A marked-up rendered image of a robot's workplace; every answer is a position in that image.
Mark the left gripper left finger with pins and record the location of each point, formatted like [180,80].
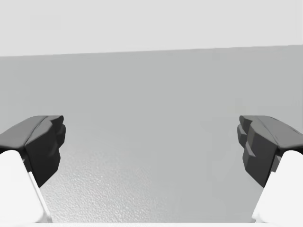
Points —
[35,151]

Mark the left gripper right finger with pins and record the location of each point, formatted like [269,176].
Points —
[265,151]

